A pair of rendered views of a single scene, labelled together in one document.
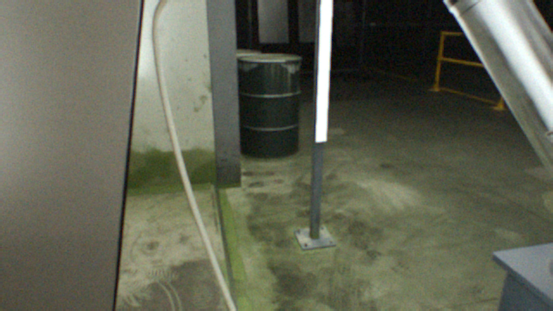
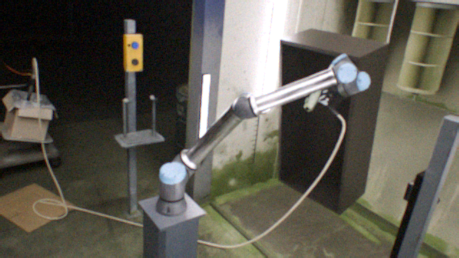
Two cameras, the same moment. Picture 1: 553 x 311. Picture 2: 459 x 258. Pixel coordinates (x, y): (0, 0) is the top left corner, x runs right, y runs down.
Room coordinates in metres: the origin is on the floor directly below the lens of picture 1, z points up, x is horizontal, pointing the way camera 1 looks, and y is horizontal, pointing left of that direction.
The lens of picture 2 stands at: (2.48, -1.24, 1.94)
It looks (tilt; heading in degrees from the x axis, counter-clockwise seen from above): 22 degrees down; 153
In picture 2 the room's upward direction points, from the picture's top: 6 degrees clockwise
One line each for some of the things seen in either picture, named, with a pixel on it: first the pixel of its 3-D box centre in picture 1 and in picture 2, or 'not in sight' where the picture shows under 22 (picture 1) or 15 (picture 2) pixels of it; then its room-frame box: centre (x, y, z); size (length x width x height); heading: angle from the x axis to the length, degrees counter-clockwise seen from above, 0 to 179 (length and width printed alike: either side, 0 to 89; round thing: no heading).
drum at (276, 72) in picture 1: (269, 106); not in sight; (3.38, 0.08, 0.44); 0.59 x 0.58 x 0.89; 27
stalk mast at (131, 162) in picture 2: not in sight; (130, 127); (-0.19, -0.83, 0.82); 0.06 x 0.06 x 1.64; 13
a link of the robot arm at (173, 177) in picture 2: not in sight; (173, 180); (0.69, -0.73, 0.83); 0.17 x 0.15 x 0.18; 145
